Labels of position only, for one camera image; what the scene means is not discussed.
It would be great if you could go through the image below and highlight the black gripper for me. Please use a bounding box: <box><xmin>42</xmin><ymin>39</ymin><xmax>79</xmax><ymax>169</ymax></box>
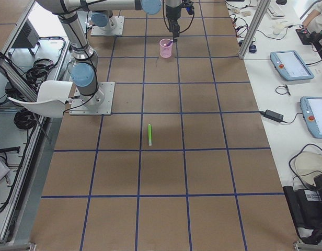
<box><xmin>168</xmin><ymin>18</ymin><xmax>180</xmax><ymax>42</ymax></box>

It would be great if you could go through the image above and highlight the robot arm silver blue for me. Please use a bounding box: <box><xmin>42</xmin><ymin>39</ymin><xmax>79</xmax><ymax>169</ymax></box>
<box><xmin>91</xmin><ymin>10</ymin><xmax>117</xmax><ymax>29</ymax></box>
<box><xmin>37</xmin><ymin>1</ymin><xmax>192</xmax><ymax>106</ymax></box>

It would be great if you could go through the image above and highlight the pink mesh cup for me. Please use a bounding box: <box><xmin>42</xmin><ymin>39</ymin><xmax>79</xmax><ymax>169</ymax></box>
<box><xmin>159</xmin><ymin>39</ymin><xmax>173</xmax><ymax>58</ymax></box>

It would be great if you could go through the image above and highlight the green highlighter pen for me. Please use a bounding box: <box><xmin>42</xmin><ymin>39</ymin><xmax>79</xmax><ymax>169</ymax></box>
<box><xmin>147</xmin><ymin>123</ymin><xmax>152</xmax><ymax>146</ymax></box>

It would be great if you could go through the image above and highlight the blue teach pendant far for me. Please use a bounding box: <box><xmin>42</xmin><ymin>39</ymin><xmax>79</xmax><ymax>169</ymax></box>
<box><xmin>270</xmin><ymin>50</ymin><xmax>314</xmax><ymax>81</ymax></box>

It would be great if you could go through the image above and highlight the blue teach pendant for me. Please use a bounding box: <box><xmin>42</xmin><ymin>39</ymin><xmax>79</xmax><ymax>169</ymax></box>
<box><xmin>300</xmin><ymin>96</ymin><xmax>322</xmax><ymax>139</ymax></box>
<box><xmin>270</xmin><ymin>50</ymin><xmax>314</xmax><ymax>81</ymax></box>

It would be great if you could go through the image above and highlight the black power adapter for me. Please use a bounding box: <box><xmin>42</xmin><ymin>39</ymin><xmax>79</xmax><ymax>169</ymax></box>
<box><xmin>259</xmin><ymin>109</ymin><xmax>284</xmax><ymax>123</ymax></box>

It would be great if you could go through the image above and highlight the white plastic chair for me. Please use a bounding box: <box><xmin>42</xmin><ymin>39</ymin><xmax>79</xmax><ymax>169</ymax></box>
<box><xmin>8</xmin><ymin>80</ymin><xmax>73</xmax><ymax>118</ymax></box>

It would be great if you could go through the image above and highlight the blue teach pendant near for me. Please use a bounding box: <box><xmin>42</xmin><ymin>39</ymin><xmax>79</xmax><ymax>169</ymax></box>
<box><xmin>300</xmin><ymin>96</ymin><xmax>322</xmax><ymax>139</ymax></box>

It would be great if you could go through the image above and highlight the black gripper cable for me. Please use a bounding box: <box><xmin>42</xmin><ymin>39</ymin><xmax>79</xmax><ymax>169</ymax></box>
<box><xmin>162</xmin><ymin>0</ymin><xmax>196</xmax><ymax>33</ymax></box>

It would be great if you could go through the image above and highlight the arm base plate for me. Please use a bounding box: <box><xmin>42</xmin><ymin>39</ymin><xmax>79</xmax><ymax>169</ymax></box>
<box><xmin>69</xmin><ymin>82</ymin><xmax>115</xmax><ymax>116</ymax></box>
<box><xmin>91</xmin><ymin>13</ymin><xmax>125</xmax><ymax>37</ymax></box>

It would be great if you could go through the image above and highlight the aluminium frame post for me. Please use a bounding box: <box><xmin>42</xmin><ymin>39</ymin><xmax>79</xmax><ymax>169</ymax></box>
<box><xmin>238</xmin><ymin>0</ymin><xmax>271</xmax><ymax>59</ymax></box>

